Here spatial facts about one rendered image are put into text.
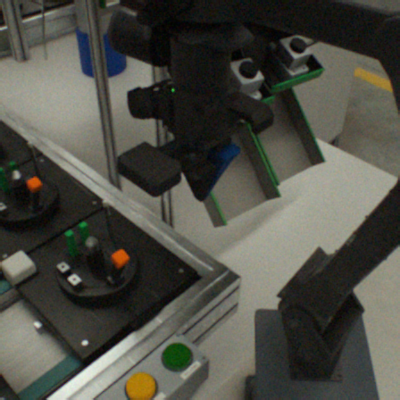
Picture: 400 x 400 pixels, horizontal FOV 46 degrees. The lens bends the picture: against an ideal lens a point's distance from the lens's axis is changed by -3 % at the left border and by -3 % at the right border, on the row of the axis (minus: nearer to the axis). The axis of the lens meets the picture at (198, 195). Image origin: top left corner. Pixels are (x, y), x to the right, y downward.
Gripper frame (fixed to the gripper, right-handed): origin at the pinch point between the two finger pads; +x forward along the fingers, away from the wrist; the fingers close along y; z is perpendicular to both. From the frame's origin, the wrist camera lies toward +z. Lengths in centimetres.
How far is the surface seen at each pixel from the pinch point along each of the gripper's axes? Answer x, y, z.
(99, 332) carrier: 28.5, 12.3, 9.2
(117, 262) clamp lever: 18.9, 6.0, 10.9
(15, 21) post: 25, -39, 128
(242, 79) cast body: -0.1, -21.2, 11.8
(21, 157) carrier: 29, -2, 58
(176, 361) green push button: 28.3, 7.4, -2.6
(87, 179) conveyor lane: 30, -10, 43
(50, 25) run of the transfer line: 34, -57, 137
